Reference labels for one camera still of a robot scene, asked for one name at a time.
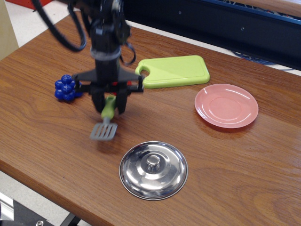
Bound green plastic cutting board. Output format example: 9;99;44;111
135;55;210;89

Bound red toy tomato half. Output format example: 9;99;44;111
108;82;119;96

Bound red box on floor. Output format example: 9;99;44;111
6;0;52;10

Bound black metal frame rail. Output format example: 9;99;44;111
124;0;301;70

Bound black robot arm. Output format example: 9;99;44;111
68;0;143;113

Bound blue toy grape bunch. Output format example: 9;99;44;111
55;74;83;102

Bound metal stand base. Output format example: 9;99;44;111
0;192;82;226

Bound blue cables behind table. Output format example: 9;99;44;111
231;50;301;73

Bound shiny steel pot lid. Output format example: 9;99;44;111
119;141;189;201

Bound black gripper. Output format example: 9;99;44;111
72;56;144;114

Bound pink plastic plate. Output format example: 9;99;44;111
194;84;259;129

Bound black braided cable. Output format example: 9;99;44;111
32;0;87;53

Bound green handled grey spatula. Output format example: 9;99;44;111
90;96;118;141

